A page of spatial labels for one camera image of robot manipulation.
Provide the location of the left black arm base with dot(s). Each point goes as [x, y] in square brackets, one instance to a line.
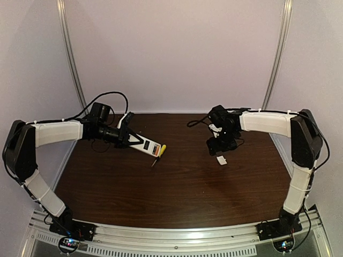
[65, 225]

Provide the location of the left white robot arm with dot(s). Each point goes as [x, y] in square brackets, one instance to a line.
[19, 153]

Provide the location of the right aluminium corner post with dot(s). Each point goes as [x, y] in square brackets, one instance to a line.
[281, 44]

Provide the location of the left circuit board with leds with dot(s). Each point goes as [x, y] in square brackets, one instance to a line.
[68, 245]

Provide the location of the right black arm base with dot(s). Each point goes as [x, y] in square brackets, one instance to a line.
[286, 224]

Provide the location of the left aluminium corner post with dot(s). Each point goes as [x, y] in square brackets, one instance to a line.
[69, 52]

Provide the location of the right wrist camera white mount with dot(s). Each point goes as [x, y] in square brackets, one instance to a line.
[216, 131]

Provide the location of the right circuit board with leds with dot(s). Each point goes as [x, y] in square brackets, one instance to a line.
[284, 245]

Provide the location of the white battery cover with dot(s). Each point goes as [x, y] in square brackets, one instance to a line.
[221, 160]

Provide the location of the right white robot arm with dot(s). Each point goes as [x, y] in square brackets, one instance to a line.
[300, 127]

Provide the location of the yellow handled screwdriver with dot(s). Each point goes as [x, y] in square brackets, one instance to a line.
[157, 159]

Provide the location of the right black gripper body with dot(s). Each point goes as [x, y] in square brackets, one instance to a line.
[221, 145]

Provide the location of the aluminium corner post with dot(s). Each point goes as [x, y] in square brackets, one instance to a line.
[281, 44]
[69, 52]

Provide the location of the circuit board with leds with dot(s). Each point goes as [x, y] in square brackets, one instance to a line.
[68, 245]
[284, 245]

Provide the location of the white remote control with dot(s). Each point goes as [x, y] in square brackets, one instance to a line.
[149, 147]

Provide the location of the aluminium front rail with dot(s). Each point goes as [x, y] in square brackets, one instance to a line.
[238, 240]

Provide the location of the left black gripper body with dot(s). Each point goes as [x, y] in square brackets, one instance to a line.
[123, 136]

